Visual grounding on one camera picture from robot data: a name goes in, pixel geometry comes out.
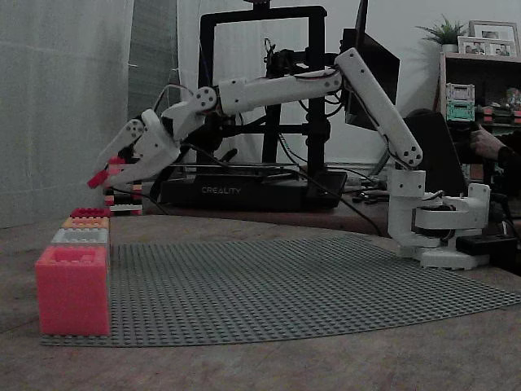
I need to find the black Creality 3D printer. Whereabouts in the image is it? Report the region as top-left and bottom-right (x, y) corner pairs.
(156, 0), (349, 213)

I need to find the small potted green plant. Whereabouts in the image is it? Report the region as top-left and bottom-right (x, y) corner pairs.
(415, 15), (467, 53)

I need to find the red Lego brick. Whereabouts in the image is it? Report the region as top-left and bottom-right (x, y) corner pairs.
(87, 169), (109, 189)

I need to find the large white picture frame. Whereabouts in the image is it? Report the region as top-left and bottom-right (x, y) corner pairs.
(468, 20), (521, 42)

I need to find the small white picture frame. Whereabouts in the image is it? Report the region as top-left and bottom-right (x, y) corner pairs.
(487, 39), (517, 58)
(458, 35), (489, 56)

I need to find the dark pink lego box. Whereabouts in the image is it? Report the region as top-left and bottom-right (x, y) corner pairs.
(70, 207), (112, 219)

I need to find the grey lego box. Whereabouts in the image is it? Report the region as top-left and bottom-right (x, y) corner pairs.
(50, 227), (111, 248)

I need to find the person's hand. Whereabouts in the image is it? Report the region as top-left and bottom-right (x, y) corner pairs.
(467, 124), (510, 164)

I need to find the orange lego box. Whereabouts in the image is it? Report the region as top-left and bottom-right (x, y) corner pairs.
(61, 217), (112, 231)

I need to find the multicolour Lego camera tower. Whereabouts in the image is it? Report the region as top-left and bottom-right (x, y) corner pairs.
(103, 154), (144, 216)

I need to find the white sheer curtain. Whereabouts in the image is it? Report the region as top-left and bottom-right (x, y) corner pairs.
(0, 0), (180, 229)

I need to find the green storage crate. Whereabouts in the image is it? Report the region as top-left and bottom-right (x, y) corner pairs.
(446, 99), (476, 122)

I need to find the black camera cable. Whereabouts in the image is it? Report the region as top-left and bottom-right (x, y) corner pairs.
(102, 178), (169, 216)

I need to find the black computer monitor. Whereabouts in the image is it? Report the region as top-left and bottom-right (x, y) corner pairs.
(339, 0), (401, 132)

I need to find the wooden shelf unit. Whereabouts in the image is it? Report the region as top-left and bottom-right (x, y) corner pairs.
(438, 51), (521, 128)

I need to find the large pink lego box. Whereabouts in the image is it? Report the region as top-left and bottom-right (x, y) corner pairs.
(34, 245), (112, 337)

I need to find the white storage crate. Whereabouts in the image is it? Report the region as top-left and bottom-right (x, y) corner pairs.
(445, 82), (476, 101)

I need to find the grey Lego baseplate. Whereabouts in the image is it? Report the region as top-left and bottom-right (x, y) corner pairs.
(39, 231), (521, 348)

